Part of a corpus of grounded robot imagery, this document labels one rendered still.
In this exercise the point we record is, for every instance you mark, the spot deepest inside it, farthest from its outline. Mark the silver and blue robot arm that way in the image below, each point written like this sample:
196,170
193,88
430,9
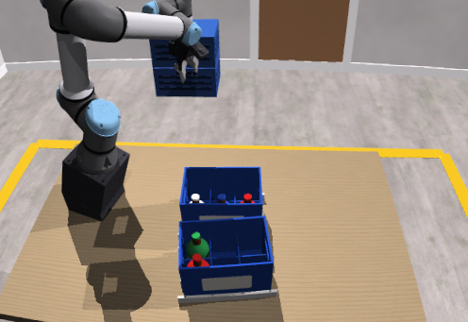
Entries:
97,21

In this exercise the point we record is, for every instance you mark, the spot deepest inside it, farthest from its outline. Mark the red bottle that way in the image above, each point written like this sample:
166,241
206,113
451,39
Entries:
247,199
197,261

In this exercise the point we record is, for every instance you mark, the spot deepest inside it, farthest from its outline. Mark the blue crate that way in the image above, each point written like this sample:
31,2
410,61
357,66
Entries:
233,182
225,273

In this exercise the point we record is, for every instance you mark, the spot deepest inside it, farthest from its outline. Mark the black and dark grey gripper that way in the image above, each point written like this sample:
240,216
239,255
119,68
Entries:
177,47

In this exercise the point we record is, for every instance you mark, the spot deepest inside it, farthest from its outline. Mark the green bottle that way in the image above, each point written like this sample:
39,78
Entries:
197,245

